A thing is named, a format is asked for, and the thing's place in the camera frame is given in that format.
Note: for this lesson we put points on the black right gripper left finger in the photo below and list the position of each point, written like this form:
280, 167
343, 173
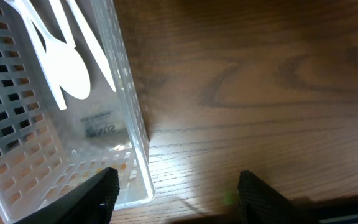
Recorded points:
92, 201

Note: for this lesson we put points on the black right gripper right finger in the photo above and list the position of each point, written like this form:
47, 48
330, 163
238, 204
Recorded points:
261, 204

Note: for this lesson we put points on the white plastic spoon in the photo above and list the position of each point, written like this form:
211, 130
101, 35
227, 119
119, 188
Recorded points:
92, 43
64, 64
39, 49

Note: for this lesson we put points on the clear white plastic basket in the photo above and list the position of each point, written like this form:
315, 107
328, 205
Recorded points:
46, 152

